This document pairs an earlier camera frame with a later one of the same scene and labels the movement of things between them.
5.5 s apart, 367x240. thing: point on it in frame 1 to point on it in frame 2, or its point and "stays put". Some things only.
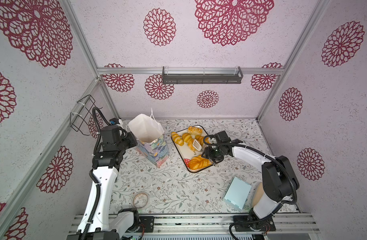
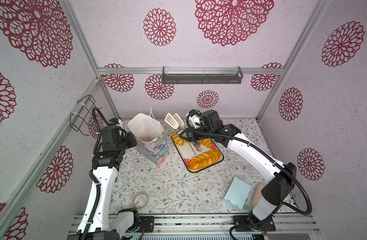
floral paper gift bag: x=151 y=141 stays put
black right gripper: x=208 y=153 to x=190 y=134
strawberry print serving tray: x=185 y=154 stays put
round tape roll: x=140 y=200 stays put
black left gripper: x=130 y=137 stays put
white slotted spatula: x=196 y=145 to x=175 y=121
